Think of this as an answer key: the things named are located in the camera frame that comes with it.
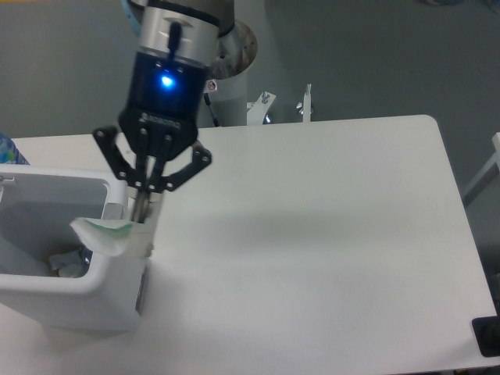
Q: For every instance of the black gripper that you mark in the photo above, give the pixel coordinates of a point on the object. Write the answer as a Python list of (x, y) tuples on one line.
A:
[(164, 98)]

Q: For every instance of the white paper carton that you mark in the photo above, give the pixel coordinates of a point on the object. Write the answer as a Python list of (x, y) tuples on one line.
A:
[(120, 238)]

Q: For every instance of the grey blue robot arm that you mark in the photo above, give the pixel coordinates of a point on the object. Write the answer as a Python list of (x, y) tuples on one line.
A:
[(174, 31)]

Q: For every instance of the trash inside trash can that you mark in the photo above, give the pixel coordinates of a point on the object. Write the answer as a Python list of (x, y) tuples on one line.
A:
[(73, 264)]

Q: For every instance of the white plastic trash can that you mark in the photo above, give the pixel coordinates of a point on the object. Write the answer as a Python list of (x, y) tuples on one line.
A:
[(37, 206)]

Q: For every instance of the blue patterned bottle at edge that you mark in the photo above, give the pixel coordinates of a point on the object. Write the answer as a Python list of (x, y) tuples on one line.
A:
[(10, 154)]

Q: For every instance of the black clamp on table edge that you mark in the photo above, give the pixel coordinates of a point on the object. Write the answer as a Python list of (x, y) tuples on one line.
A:
[(486, 330)]

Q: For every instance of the white pedestal base brackets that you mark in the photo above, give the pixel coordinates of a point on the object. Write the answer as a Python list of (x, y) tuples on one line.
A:
[(267, 109)]

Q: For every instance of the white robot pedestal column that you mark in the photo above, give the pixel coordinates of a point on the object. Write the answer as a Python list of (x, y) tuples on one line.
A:
[(236, 53)]

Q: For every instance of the white frame at right edge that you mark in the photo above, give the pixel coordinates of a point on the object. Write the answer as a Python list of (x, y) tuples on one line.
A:
[(486, 174)]

